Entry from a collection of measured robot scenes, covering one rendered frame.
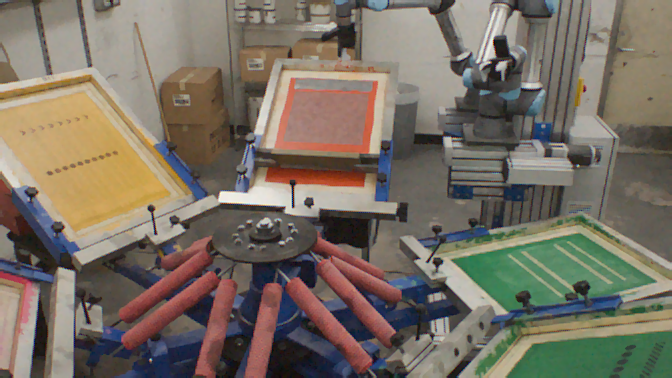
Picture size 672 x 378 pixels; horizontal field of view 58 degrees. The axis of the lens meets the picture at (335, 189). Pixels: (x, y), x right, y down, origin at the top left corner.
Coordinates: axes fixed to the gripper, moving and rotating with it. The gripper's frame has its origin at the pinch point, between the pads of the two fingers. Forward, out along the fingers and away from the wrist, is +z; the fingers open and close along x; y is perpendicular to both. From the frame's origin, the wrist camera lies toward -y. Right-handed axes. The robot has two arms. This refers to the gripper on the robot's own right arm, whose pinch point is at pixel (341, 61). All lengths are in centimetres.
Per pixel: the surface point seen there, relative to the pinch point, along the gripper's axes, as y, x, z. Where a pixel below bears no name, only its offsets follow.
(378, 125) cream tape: 23, -49, 3
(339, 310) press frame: 20, -147, 5
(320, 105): -3.9, -39.1, 0.7
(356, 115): 12.9, -44.0, 1.9
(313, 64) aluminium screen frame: -10.3, -17.9, -7.8
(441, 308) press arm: 52, -132, 20
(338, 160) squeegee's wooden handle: 10, -77, 1
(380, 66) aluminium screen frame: 20.9, -17.8, -7.8
